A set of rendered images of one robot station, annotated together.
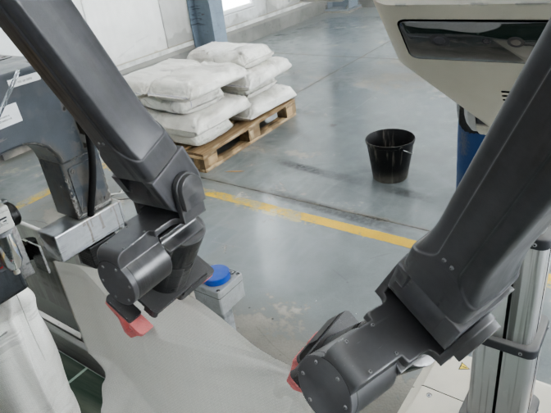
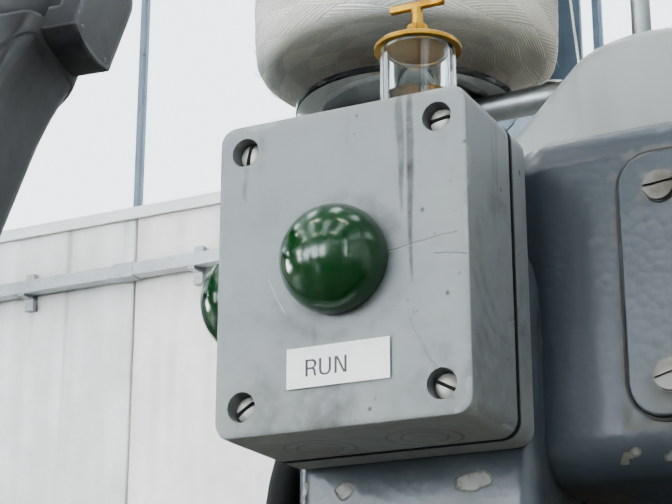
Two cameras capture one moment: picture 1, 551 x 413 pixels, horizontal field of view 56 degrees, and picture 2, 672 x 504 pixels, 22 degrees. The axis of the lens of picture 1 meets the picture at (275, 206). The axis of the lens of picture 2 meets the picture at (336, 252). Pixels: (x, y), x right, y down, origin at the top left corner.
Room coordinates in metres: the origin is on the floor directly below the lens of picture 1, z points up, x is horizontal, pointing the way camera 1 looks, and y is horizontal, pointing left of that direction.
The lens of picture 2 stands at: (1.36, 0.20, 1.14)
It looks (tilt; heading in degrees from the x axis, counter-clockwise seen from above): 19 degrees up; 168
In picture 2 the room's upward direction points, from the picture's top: straight up
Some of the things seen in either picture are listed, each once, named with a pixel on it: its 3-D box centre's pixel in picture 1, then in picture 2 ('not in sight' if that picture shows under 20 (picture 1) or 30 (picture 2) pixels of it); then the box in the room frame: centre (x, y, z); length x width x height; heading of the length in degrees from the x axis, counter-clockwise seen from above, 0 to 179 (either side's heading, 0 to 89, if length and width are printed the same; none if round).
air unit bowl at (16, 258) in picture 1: (7, 251); not in sight; (0.68, 0.41, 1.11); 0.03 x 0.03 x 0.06
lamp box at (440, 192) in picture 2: not in sight; (374, 284); (0.92, 0.31, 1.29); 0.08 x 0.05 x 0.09; 51
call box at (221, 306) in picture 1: (218, 288); not in sight; (0.91, 0.14, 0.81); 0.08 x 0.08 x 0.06; 51
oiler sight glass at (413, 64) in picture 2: not in sight; (418, 101); (0.86, 0.34, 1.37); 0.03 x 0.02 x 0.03; 51
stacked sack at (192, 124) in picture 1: (203, 111); not in sight; (3.67, 0.43, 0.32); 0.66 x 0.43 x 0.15; 143
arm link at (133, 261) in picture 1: (149, 232); not in sight; (0.51, 0.14, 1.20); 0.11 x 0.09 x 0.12; 142
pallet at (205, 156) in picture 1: (213, 126); not in sight; (4.03, 0.41, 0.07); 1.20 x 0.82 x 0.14; 143
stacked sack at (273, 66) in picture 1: (249, 72); not in sight; (4.15, 0.07, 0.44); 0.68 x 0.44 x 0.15; 141
